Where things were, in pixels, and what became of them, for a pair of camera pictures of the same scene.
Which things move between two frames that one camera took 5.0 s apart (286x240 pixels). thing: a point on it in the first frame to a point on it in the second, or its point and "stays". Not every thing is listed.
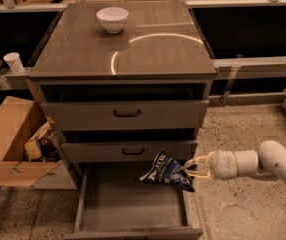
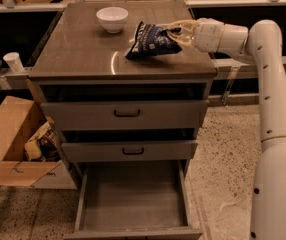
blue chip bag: [167, 170] to [152, 40]
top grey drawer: [127, 115] stays
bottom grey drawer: [113, 202] stays
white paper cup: [14, 61] stays
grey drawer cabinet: [119, 82] stays
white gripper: [222, 165] to [208, 33]
